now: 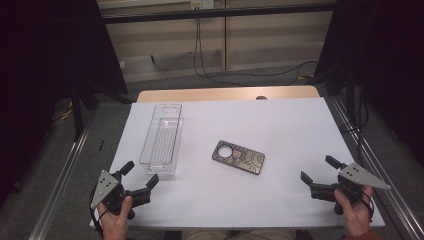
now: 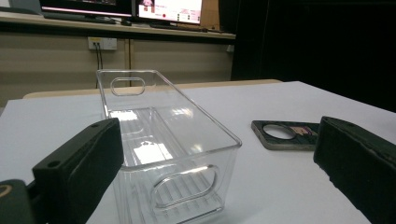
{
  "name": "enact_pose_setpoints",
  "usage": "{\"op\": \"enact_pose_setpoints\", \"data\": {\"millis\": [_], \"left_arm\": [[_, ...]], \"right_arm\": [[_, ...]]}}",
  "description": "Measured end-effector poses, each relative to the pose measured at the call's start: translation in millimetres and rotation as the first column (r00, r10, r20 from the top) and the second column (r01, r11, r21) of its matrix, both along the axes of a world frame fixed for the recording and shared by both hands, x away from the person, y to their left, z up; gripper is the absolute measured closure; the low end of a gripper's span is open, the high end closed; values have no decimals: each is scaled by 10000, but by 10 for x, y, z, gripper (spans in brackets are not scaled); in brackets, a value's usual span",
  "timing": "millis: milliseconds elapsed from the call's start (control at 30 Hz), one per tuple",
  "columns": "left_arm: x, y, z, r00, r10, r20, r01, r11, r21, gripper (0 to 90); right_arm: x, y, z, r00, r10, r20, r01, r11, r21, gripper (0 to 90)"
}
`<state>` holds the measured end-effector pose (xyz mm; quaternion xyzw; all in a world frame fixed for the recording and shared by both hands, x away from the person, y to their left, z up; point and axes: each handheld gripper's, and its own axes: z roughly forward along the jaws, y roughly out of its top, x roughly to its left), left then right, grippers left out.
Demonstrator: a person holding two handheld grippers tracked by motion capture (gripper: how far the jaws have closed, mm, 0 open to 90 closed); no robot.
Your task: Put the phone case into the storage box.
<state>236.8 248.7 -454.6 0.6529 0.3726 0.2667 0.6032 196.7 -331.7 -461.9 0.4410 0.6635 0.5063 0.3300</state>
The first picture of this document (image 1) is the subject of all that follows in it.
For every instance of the wooden table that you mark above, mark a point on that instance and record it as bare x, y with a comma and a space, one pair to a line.
206, 94

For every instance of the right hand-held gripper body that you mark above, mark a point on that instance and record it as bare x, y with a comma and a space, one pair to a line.
350, 186

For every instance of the white table sheet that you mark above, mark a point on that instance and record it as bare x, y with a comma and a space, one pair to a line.
266, 200

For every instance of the black curtain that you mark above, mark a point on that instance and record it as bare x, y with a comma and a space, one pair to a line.
43, 66
386, 60

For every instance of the black horizontal bar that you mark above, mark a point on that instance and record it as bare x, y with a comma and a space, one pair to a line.
233, 12

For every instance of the black stand leg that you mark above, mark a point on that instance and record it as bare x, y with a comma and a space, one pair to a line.
77, 113

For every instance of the dark patterned phone case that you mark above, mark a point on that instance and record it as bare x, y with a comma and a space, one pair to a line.
245, 163

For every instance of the person's right hand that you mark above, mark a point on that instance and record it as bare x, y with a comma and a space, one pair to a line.
356, 216

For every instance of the white power outlet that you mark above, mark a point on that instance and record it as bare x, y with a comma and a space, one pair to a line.
202, 4

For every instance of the small black floor strip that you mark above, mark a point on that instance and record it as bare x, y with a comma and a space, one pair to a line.
101, 145

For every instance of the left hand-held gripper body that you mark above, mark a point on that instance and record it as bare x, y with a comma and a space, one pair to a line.
110, 195

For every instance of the metal floor rail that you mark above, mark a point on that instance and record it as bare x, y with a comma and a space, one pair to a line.
383, 173
56, 193

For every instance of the person's left hand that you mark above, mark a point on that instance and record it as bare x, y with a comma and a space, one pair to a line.
115, 226

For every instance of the clear plastic box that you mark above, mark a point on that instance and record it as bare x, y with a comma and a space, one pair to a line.
161, 143

